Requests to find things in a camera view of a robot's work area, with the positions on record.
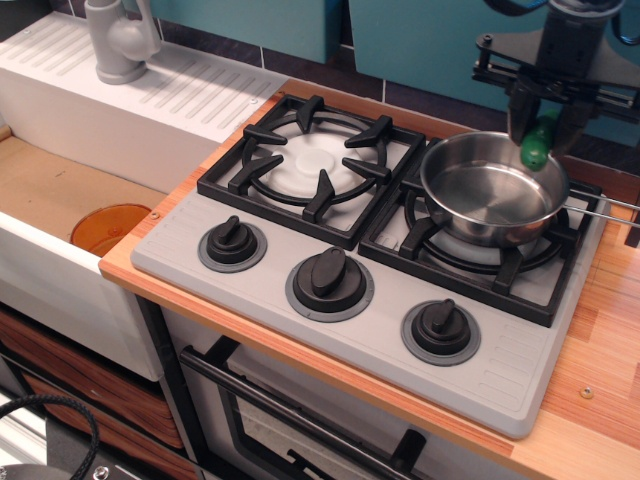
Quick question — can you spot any black oven door handle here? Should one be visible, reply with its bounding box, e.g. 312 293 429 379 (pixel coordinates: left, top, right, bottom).
179 337 426 479

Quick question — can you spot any black left stove knob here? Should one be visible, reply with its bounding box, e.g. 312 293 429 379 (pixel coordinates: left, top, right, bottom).
198 215 268 274

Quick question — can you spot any black blue braided cable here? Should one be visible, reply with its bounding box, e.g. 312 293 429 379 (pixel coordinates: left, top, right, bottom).
482 0 640 47

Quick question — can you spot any black braided cable lower left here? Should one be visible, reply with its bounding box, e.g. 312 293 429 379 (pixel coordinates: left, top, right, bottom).
0 393 100 480

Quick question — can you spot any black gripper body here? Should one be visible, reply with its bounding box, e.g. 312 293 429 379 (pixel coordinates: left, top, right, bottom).
472 26 639 120

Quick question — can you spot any stainless steel pot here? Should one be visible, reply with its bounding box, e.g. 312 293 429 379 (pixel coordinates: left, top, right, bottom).
419 131 640 250

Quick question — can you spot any teal cabinet left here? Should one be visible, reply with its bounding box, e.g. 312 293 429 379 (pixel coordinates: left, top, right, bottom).
151 0 343 63

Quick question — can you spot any black right burner grate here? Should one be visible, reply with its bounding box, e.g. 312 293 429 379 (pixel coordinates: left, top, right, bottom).
358 173 600 327

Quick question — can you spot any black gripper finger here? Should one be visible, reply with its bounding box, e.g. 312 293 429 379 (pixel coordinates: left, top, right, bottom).
508 79 540 144
552 100 593 154

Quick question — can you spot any teal cabinet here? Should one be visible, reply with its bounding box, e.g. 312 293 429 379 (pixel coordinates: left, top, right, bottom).
348 0 640 141
151 0 343 63

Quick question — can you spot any orange plastic plate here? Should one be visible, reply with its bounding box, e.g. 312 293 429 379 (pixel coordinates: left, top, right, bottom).
70 203 151 257

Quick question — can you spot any green toy pickle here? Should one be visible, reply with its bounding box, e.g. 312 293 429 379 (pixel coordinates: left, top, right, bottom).
520 110 559 172

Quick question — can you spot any grey toy faucet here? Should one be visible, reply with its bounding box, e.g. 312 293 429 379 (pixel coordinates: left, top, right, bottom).
84 0 161 85

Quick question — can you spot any grey toy stove top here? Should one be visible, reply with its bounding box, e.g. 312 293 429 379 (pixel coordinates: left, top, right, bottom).
130 93 603 441

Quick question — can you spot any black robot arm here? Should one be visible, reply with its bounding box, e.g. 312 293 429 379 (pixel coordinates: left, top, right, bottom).
473 1 639 154

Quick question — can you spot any black burner grate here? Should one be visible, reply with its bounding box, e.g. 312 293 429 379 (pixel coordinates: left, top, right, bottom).
358 173 600 327
197 95 426 250

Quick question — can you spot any white toy sink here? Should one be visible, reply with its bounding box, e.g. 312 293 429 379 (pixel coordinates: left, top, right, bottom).
1 13 285 381

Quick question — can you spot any black right stove knob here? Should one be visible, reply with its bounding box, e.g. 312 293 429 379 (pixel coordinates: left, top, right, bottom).
401 299 481 367

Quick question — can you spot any oven door with window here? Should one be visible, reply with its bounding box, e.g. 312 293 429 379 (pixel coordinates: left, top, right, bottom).
163 310 520 479

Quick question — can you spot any black stove knob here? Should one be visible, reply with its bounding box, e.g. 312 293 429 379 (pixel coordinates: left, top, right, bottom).
401 299 481 367
198 215 268 274
285 247 375 323

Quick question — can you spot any teal cabinet right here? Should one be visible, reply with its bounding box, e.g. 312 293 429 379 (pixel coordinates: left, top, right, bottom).
348 0 640 141

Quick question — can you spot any black left burner grate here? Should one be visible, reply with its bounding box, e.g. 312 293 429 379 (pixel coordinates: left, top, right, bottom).
197 95 426 250

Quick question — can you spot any black middle stove knob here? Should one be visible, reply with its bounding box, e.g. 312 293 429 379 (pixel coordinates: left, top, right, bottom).
285 247 375 323

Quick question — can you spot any wood grain drawer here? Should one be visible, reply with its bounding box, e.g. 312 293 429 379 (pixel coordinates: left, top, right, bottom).
1 307 198 479

